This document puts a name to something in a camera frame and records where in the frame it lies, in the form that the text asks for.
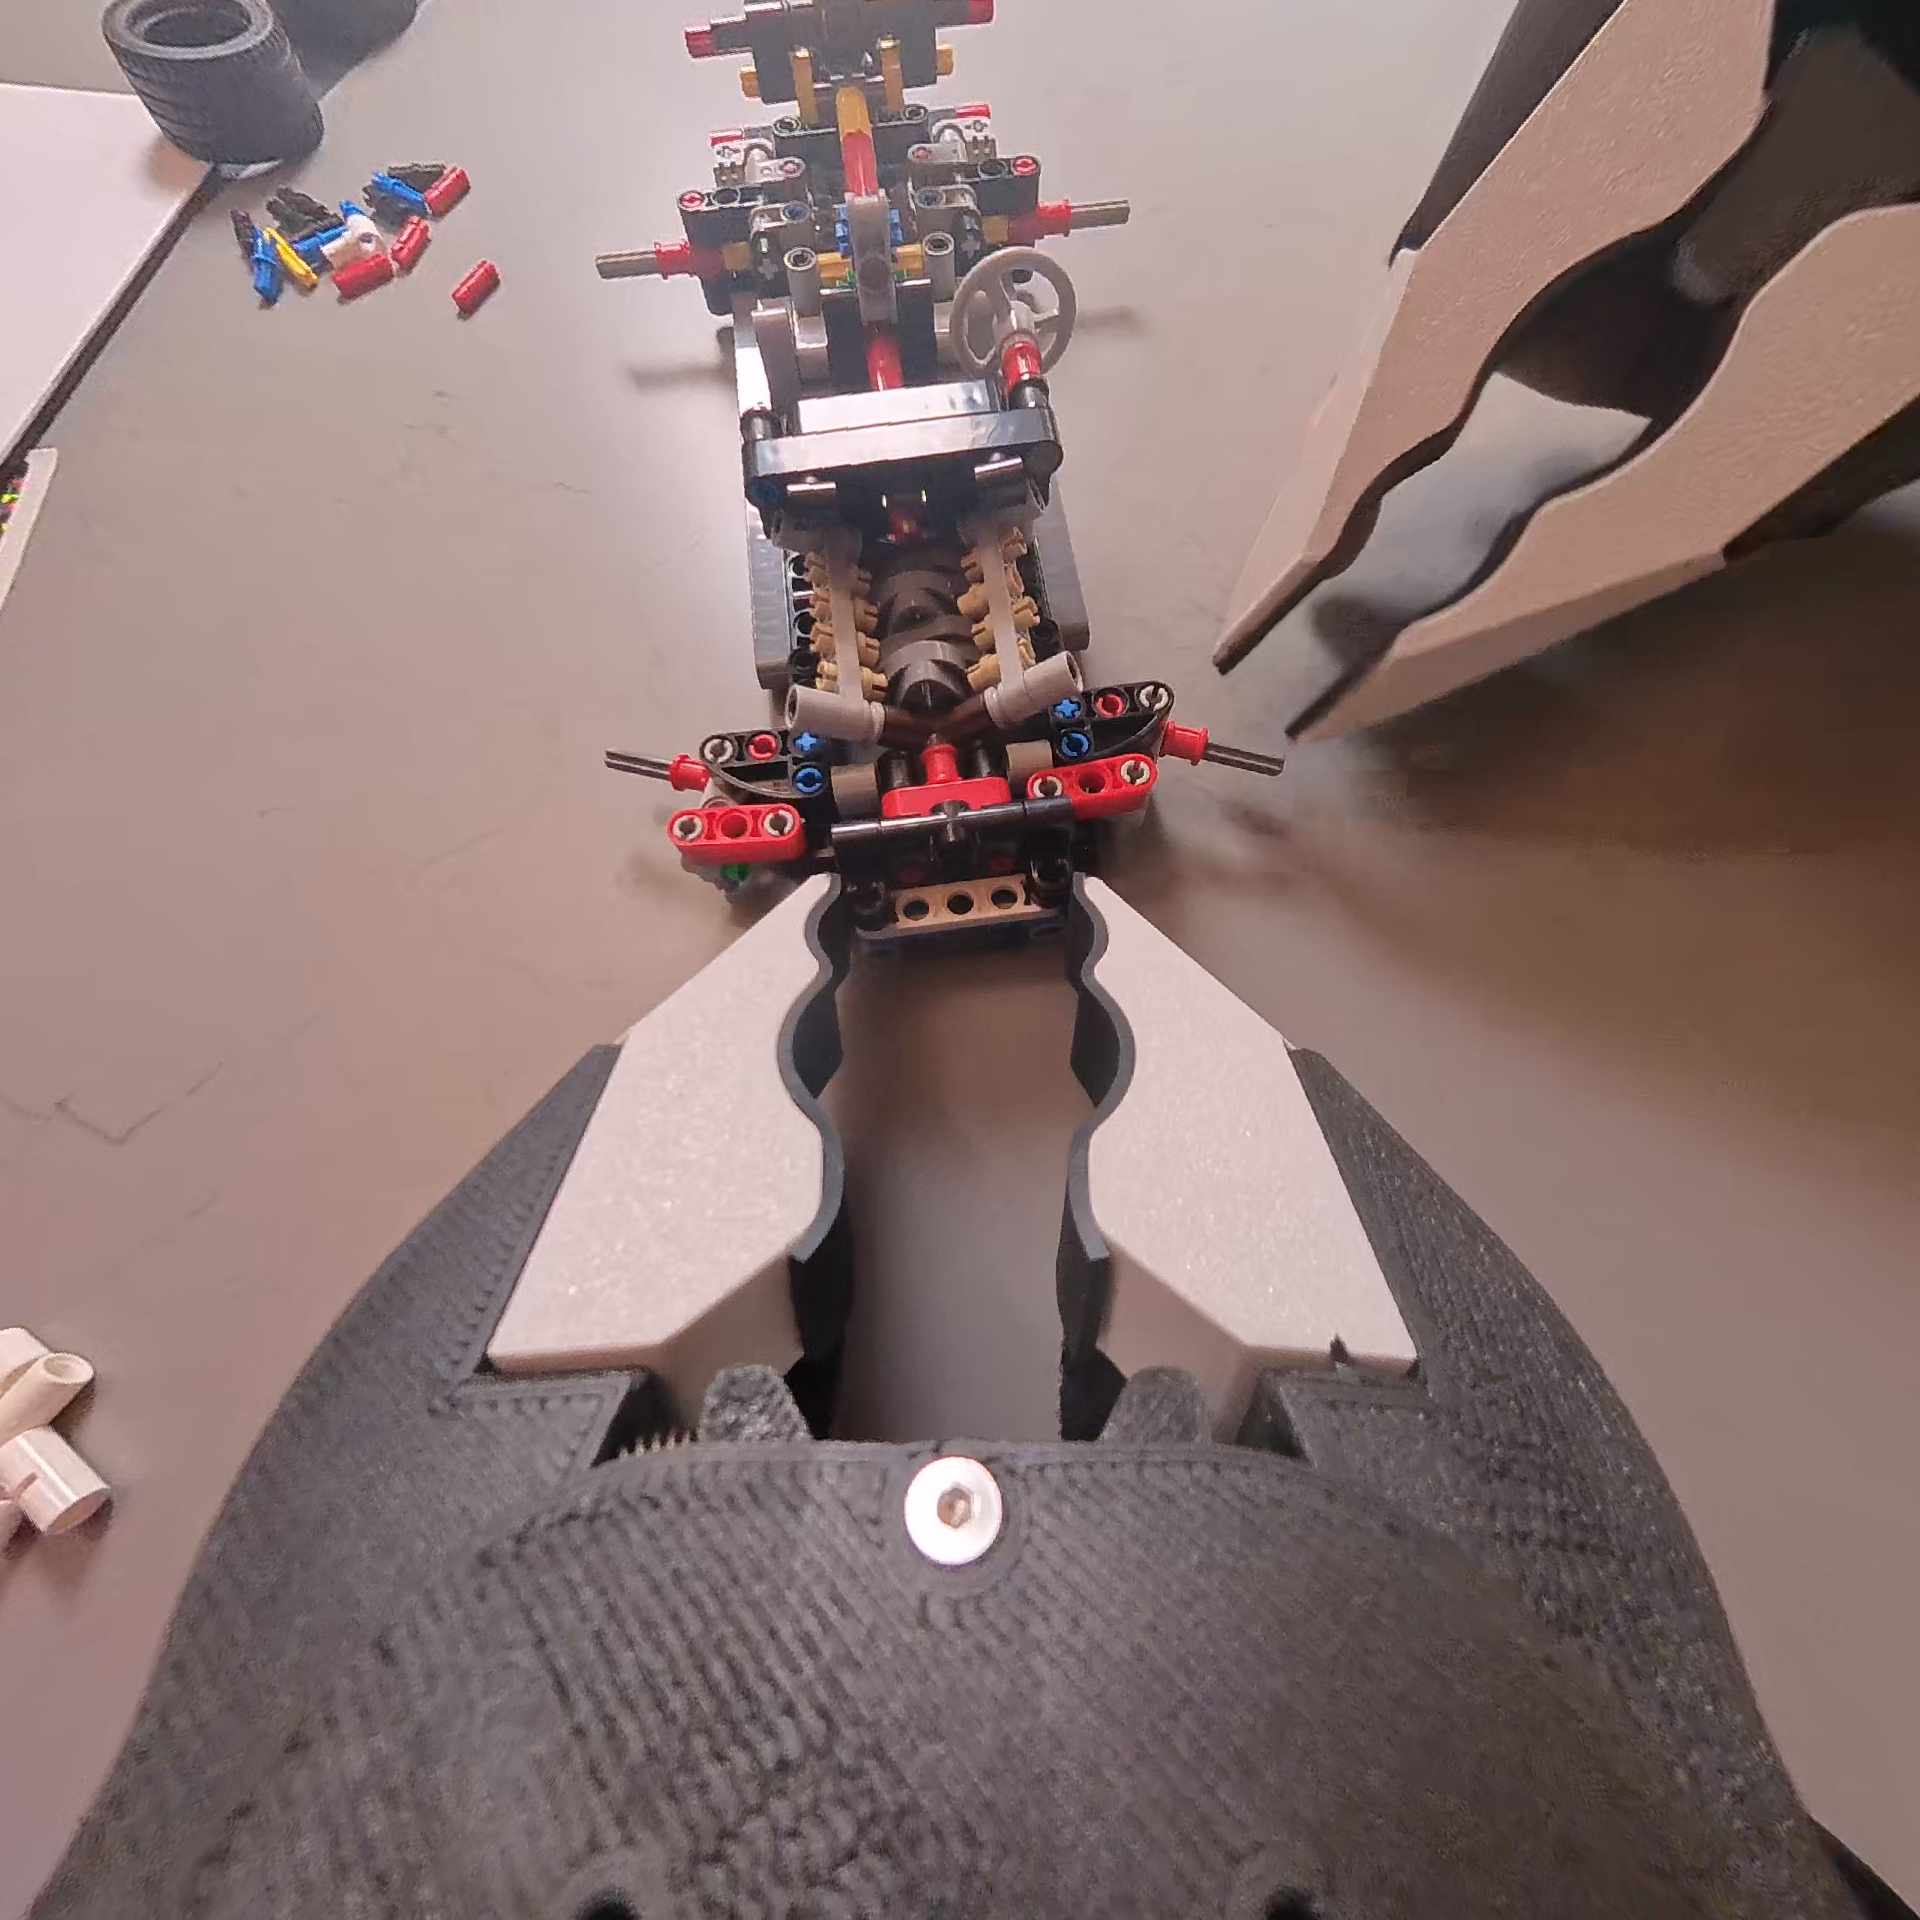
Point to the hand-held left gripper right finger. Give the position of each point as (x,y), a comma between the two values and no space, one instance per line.
(1245,1201)

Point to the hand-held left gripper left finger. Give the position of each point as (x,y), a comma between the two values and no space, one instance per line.
(661,1201)

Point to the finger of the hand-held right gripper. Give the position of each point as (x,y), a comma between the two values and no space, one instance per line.
(1725,464)
(1500,240)

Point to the lego car chassis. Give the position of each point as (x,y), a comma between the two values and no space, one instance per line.
(901,429)

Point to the white book stand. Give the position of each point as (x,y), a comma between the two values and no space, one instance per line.
(76,225)

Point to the pile of small lego pins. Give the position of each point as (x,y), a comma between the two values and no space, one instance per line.
(352,248)

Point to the colourful sticker sheet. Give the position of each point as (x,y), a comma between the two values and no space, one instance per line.
(20,524)

